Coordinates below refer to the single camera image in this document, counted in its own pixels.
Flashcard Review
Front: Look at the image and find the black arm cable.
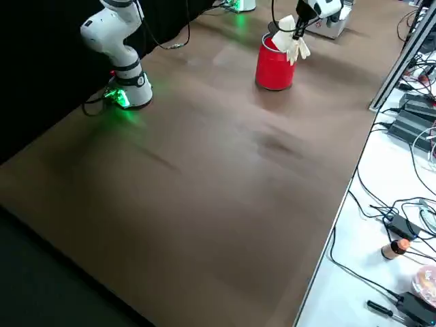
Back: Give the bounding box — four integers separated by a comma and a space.
136, 0, 285, 50

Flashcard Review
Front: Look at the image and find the brown bottle orange cap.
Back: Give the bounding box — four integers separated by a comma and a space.
380, 238, 411, 262

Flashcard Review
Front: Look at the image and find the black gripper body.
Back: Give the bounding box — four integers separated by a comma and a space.
295, 0, 320, 23

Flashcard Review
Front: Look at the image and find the large black power adapter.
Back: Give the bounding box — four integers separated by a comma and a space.
396, 291, 436, 327

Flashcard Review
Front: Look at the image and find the small black power adapter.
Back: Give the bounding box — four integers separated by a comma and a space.
383, 213, 423, 241

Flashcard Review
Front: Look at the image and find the flat black power supply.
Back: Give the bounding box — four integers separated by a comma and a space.
398, 92, 436, 119

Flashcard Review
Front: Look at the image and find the aluminium camera mount post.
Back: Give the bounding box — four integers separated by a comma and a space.
369, 0, 436, 112

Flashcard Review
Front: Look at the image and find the black screwdriver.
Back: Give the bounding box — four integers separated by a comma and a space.
367, 299, 408, 324

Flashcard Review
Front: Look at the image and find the round clear food container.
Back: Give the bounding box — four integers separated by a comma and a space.
410, 265, 436, 304

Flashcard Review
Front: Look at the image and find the white disposable gloves bundle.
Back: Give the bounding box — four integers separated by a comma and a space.
271, 14, 311, 65

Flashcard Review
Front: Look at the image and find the black base cable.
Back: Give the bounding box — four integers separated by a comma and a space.
81, 91, 113, 117

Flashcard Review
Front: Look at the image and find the black backdrop curtain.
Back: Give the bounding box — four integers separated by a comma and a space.
0, 0, 236, 164

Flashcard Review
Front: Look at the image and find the ribbed black power supply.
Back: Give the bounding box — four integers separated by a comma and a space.
388, 108, 436, 154

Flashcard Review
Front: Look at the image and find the red push-button trash can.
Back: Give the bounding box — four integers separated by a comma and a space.
255, 20, 298, 91

